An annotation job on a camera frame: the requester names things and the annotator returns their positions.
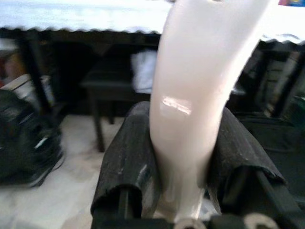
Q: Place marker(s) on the black vacuum cleaner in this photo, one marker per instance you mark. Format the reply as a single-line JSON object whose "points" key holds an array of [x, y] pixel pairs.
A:
{"points": [[23, 143]]}

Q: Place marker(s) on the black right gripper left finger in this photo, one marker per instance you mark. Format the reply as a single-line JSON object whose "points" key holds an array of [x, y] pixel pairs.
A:
{"points": [[126, 148]]}

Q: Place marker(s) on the black fabric bag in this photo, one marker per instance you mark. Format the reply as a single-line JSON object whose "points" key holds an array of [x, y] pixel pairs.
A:
{"points": [[281, 143]]}

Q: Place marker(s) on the black wooden stool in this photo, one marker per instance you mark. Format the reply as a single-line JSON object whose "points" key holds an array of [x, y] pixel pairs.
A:
{"points": [[107, 83]]}

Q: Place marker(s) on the black wooden table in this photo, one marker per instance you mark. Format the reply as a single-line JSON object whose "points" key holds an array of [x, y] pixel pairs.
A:
{"points": [[76, 40]]}

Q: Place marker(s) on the white plastic bag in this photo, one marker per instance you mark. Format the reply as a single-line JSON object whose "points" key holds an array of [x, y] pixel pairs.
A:
{"points": [[143, 69]]}

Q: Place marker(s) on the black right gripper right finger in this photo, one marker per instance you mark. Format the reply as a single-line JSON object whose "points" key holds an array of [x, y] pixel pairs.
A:
{"points": [[240, 152]]}

